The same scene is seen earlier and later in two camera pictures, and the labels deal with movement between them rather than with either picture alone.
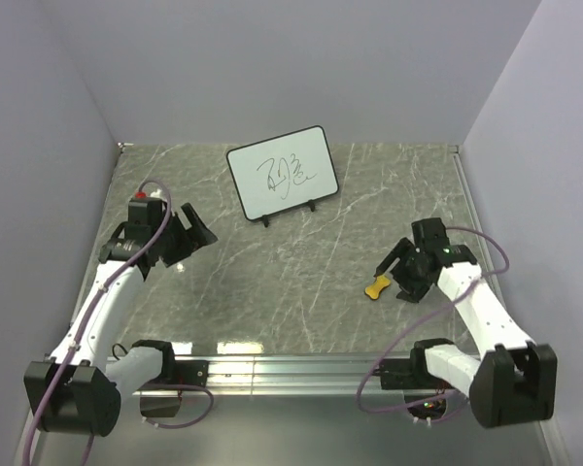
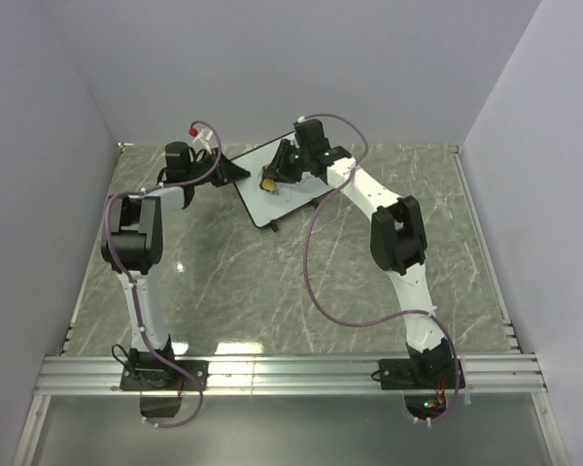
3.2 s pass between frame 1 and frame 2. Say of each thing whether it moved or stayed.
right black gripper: moved
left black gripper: moved
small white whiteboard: stayed
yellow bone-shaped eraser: moved
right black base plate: stayed
